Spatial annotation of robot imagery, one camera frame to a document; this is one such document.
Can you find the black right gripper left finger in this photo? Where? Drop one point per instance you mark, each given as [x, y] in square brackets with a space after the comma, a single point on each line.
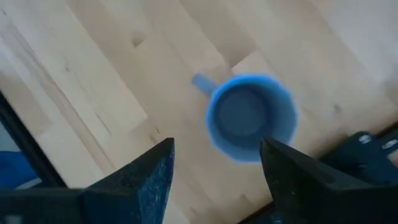
[130, 193]

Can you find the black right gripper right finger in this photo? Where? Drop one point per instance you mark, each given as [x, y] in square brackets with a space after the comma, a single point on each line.
[304, 199]

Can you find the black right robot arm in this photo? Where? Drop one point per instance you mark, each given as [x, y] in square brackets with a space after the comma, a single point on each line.
[357, 158]

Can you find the plain lavender mug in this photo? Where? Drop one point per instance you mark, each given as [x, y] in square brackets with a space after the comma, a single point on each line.
[242, 112]

